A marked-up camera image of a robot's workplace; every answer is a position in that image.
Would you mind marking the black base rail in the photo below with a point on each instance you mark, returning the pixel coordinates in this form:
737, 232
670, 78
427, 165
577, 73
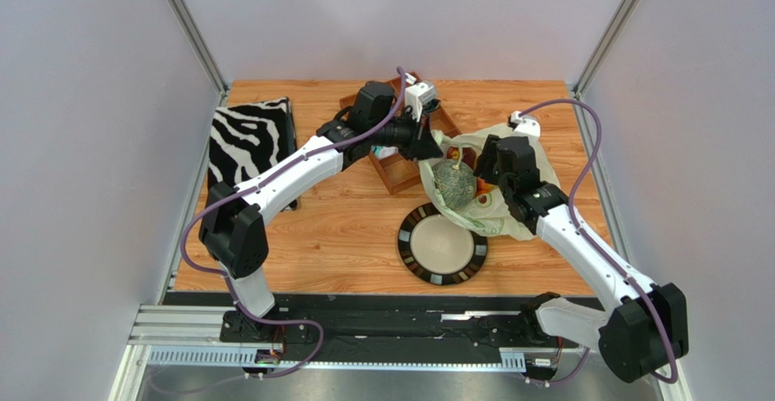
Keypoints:
369, 332

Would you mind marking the teal white socks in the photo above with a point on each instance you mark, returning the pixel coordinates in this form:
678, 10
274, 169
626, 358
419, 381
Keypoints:
382, 152

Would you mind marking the black fruit plate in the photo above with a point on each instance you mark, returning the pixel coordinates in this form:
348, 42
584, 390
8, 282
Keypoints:
437, 251

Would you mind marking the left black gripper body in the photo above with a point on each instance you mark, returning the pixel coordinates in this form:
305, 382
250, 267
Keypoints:
411, 137

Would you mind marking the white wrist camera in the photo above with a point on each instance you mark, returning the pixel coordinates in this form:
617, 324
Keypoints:
418, 94
524, 125

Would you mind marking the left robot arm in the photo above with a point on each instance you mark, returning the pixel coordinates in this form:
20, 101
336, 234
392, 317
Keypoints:
233, 224

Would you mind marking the pale green plastic bag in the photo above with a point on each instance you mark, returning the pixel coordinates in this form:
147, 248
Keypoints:
491, 216

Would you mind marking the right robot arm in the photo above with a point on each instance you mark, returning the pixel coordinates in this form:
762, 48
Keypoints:
641, 329

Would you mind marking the dark red apple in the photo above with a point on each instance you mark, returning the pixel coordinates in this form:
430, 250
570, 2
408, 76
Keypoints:
453, 153

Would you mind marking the brown wooden divider tray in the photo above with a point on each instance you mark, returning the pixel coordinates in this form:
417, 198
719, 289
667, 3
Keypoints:
399, 176

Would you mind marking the pink peach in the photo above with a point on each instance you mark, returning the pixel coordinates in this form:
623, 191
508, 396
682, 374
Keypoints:
483, 188

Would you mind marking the zebra pattern cloth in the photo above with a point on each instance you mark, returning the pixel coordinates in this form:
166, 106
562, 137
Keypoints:
249, 139

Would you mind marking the green cantaloupe melon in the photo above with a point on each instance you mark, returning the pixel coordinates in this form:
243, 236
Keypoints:
454, 180

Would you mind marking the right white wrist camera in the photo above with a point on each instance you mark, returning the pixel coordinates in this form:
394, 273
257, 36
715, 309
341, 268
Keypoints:
524, 125

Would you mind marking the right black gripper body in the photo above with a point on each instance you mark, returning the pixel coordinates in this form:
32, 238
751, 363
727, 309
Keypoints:
489, 162

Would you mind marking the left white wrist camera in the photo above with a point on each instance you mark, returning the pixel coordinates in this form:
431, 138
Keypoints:
418, 94

